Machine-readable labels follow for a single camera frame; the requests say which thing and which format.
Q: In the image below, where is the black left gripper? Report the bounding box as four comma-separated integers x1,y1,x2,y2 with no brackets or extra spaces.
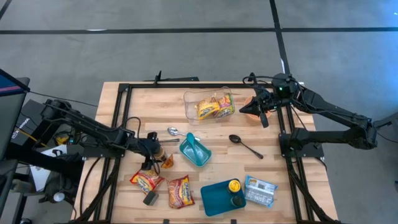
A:
136,132,166,170

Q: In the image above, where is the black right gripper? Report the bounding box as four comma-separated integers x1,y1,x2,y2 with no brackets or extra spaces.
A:
239,89,279,128

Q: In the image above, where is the brown taco seasoning packet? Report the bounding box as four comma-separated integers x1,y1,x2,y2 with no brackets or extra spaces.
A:
161,153,175,169

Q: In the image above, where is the teal plate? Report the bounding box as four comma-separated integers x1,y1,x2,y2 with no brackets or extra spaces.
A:
185,133,203,166

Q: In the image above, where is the dark bottle with yellow cap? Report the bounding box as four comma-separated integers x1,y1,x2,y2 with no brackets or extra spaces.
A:
227,179,242,194

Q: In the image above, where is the orange bowl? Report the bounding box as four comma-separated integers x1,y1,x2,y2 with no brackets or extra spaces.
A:
243,95,273,122

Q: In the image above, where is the red yellow ramen packet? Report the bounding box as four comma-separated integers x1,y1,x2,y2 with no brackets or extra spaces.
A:
129,167,165,195
167,174,196,209

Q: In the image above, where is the black spoon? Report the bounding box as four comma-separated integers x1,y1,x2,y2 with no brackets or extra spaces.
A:
228,134,264,160

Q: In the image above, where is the black sponge block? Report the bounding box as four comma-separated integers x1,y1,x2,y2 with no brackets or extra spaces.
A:
142,190,160,207

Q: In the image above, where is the small teal container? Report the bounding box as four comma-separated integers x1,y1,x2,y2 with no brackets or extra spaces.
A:
179,136,213,167

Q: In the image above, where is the clear plastic container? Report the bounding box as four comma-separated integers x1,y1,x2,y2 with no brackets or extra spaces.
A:
183,86,236,126

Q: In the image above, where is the large teal tray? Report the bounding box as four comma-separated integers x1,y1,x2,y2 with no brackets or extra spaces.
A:
200,179,247,218

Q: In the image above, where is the blue white snack packet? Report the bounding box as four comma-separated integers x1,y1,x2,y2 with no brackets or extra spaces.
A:
243,175,279,208

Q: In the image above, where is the black equipment stand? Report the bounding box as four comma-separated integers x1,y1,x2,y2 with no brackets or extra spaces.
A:
0,141,85,224

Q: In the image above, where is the white paper sheet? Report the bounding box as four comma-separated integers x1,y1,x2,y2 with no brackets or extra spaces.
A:
30,144,68,192

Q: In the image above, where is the black box with white print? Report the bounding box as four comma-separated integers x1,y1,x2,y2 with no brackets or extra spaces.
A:
11,99,47,147

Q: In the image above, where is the black computer monitor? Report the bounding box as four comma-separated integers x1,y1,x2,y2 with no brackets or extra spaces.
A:
0,68,31,161

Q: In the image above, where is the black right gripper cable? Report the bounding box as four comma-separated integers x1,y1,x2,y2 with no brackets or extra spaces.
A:
242,75,275,87

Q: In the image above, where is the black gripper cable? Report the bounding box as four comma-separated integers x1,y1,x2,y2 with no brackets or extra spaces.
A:
242,75,275,87
123,116,143,141

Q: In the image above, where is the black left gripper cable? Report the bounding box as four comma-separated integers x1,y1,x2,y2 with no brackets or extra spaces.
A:
123,116,143,141

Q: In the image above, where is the thick black cable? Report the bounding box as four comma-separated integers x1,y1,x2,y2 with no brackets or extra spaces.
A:
79,157,103,217

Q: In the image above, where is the black bracket bar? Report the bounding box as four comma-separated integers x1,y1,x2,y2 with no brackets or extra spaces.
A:
144,70,200,83

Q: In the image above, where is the thin black cable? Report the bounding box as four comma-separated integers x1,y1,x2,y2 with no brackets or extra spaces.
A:
29,91,99,108

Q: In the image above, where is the yellow cable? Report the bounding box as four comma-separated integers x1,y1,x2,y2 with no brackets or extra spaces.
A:
18,129,47,147

